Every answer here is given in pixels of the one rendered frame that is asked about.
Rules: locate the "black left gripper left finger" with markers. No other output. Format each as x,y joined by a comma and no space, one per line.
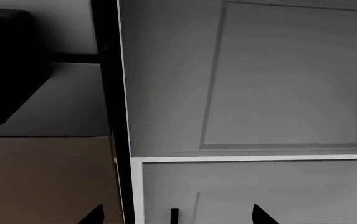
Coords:
95,217

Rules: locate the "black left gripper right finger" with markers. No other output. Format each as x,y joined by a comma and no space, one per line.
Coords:
260,217

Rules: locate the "white panelled drawer front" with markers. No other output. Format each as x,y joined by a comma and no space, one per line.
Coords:
284,77

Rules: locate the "white panelled cabinet door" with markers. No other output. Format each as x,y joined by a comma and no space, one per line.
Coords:
290,186

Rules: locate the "black box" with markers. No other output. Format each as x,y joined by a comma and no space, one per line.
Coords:
7,65

